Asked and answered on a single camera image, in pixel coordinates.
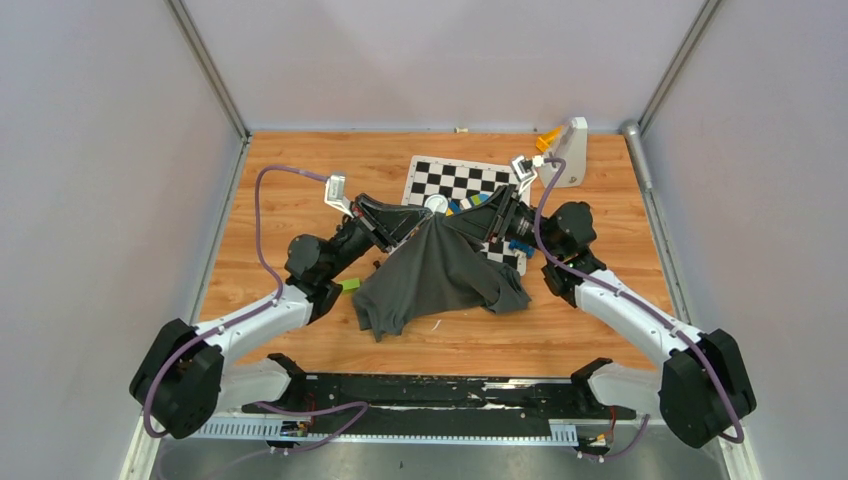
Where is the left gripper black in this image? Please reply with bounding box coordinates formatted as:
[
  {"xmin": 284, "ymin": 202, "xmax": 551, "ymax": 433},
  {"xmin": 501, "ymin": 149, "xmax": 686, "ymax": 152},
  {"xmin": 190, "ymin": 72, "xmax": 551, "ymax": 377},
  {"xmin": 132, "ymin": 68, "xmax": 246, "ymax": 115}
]
[{"xmin": 323, "ymin": 193, "xmax": 431, "ymax": 280}]

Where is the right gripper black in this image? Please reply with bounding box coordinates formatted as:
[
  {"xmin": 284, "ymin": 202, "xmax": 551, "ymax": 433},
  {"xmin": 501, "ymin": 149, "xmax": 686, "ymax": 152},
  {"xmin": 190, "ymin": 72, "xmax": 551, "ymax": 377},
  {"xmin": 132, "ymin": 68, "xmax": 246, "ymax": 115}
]
[{"xmin": 441, "ymin": 185, "xmax": 562, "ymax": 259}]

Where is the grey t-shirt garment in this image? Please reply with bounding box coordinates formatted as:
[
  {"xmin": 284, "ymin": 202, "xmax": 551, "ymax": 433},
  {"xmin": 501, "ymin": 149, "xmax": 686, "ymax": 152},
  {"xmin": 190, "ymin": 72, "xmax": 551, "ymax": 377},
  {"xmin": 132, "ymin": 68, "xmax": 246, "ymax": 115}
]
[{"xmin": 352, "ymin": 214, "xmax": 531, "ymax": 342}]

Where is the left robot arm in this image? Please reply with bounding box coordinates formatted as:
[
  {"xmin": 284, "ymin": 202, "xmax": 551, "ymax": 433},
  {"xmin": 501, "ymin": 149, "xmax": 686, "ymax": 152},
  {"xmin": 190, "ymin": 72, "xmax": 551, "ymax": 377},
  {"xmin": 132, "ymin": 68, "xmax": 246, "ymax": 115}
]
[{"xmin": 129, "ymin": 193, "xmax": 433, "ymax": 439}]

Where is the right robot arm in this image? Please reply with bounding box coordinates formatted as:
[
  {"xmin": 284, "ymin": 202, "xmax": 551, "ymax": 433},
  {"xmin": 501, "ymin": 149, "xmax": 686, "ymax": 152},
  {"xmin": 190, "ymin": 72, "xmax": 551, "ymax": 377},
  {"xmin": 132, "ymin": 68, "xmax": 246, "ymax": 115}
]
[{"xmin": 446, "ymin": 186, "xmax": 757, "ymax": 448}]

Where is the colourful stacked block tower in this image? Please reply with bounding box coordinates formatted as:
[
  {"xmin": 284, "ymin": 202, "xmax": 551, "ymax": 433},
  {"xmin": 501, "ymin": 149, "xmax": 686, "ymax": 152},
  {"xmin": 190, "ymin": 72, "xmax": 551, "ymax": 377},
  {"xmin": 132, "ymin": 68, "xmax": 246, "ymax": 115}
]
[{"xmin": 447, "ymin": 193, "xmax": 489, "ymax": 216}]

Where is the black white checkerboard mat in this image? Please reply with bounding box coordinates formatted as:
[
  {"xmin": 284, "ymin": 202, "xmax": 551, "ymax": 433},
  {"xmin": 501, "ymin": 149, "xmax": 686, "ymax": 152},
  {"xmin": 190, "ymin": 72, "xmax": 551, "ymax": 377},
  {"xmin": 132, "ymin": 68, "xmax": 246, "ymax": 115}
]
[{"xmin": 401, "ymin": 155, "xmax": 533, "ymax": 276}]

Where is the green rectangular block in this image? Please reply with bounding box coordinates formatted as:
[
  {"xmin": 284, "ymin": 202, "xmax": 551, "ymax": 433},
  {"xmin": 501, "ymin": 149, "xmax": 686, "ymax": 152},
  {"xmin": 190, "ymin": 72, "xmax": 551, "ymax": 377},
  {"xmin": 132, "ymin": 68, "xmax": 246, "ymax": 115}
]
[{"xmin": 339, "ymin": 278, "xmax": 361, "ymax": 293}]

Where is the orange clip behind stand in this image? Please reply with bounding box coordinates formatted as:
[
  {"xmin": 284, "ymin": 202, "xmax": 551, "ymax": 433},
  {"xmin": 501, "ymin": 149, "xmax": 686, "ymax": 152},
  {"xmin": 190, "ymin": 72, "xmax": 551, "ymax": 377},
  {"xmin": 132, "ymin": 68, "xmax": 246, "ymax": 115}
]
[{"xmin": 535, "ymin": 125, "xmax": 564, "ymax": 153}]

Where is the white wedge stand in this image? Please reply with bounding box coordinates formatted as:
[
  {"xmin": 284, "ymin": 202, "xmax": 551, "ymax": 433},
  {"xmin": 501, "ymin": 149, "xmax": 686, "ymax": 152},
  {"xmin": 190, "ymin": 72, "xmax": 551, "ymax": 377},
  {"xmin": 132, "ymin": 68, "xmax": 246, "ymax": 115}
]
[{"xmin": 538, "ymin": 117, "xmax": 588, "ymax": 188}]

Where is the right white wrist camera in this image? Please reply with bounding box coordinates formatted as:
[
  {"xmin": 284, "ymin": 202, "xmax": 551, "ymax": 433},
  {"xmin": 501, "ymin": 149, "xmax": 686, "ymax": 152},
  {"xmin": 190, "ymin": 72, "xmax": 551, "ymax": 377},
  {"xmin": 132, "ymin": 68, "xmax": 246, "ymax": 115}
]
[{"xmin": 510, "ymin": 155, "xmax": 546, "ymax": 196}]

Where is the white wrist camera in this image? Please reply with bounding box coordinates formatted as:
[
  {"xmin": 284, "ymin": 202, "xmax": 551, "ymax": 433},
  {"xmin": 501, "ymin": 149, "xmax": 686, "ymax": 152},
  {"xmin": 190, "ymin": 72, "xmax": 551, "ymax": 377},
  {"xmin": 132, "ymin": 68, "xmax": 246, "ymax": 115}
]
[
  {"xmin": 324, "ymin": 173, "xmax": 350, "ymax": 210},
  {"xmin": 510, "ymin": 155, "xmax": 546, "ymax": 196}
]

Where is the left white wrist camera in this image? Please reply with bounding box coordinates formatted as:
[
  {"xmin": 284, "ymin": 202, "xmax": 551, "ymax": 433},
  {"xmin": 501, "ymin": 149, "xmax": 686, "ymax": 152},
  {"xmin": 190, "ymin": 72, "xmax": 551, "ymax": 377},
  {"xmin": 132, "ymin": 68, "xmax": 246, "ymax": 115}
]
[{"xmin": 324, "ymin": 173, "xmax": 350, "ymax": 210}]

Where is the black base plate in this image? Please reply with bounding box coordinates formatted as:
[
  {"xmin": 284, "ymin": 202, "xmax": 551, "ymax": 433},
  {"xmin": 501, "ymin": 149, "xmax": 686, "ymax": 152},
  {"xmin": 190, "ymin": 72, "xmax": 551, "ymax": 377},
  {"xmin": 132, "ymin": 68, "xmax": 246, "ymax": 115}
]
[{"xmin": 273, "ymin": 373, "xmax": 636, "ymax": 437}]

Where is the aluminium frame rail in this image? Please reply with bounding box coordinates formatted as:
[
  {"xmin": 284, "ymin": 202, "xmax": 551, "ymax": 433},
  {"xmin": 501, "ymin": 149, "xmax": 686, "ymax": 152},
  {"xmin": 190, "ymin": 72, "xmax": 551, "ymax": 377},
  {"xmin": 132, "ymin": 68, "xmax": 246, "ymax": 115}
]
[{"xmin": 119, "ymin": 370, "xmax": 763, "ymax": 480}]

